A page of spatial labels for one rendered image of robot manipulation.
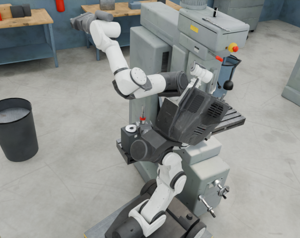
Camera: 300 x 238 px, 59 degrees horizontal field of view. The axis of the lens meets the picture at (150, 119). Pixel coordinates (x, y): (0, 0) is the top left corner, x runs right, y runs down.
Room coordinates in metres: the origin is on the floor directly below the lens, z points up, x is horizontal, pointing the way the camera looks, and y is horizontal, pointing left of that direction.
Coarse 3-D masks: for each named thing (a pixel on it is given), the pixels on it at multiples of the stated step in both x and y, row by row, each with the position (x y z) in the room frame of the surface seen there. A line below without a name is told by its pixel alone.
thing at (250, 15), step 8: (216, 0) 7.14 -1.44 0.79; (224, 0) 6.90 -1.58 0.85; (232, 0) 6.76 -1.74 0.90; (240, 0) 6.89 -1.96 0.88; (248, 0) 7.03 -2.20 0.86; (256, 0) 7.18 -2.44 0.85; (264, 0) 7.33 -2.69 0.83; (224, 8) 6.85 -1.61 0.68; (232, 8) 6.78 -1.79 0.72; (240, 8) 6.93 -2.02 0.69; (248, 8) 7.07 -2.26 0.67; (256, 8) 7.22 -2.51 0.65; (232, 16) 6.82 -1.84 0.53; (240, 16) 6.96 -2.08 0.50; (248, 16) 7.11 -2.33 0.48; (256, 16) 7.26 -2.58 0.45; (248, 24) 7.15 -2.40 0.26; (256, 24) 7.31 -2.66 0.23
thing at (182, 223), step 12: (132, 204) 1.25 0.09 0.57; (180, 204) 1.27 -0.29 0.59; (120, 216) 1.14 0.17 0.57; (168, 216) 1.17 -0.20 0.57; (180, 216) 1.15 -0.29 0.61; (192, 216) 1.16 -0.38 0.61; (108, 228) 1.04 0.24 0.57; (120, 228) 0.94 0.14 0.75; (132, 228) 0.95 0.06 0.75; (168, 228) 1.07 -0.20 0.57; (180, 228) 1.08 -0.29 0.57
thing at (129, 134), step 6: (126, 126) 1.55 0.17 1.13; (132, 126) 1.56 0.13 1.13; (126, 132) 1.50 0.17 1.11; (132, 132) 1.49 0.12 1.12; (138, 132) 1.51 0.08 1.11; (126, 138) 1.48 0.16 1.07; (132, 138) 1.47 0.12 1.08; (138, 138) 1.50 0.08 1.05; (126, 144) 1.48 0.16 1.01; (126, 150) 1.47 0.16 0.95
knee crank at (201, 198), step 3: (201, 195) 1.41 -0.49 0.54; (198, 198) 1.40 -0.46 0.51; (201, 198) 1.39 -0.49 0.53; (204, 198) 1.41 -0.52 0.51; (201, 201) 1.39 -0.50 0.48; (204, 201) 1.37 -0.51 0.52; (207, 204) 1.34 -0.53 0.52; (207, 207) 1.32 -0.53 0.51; (210, 207) 1.30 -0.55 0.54; (207, 210) 1.29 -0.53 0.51; (210, 210) 1.29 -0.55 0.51; (213, 213) 1.27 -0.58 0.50; (213, 216) 1.25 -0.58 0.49
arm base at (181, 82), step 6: (180, 72) 1.14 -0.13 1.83; (180, 78) 1.12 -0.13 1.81; (186, 78) 1.16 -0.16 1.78; (180, 84) 1.10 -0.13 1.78; (186, 84) 1.15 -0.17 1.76; (168, 90) 1.15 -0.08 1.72; (174, 90) 1.13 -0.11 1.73; (180, 90) 1.10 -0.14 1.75; (162, 96) 1.15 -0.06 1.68; (168, 96) 1.13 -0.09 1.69; (174, 96) 1.11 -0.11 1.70
